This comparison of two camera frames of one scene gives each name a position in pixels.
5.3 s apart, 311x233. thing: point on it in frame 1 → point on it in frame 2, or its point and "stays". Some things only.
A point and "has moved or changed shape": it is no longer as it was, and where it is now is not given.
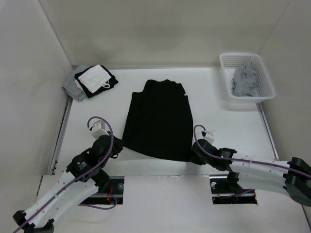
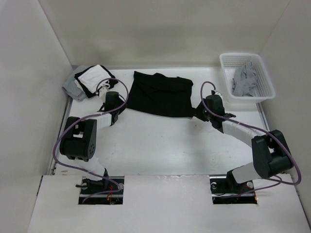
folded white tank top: (95, 78) stays
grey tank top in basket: (244, 81) stays
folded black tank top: (112, 81) stays
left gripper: (119, 145) → (121, 109)
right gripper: (194, 158) → (198, 112)
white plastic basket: (246, 77) stays
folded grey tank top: (70, 87) stays
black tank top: (159, 124) has moved or changed shape
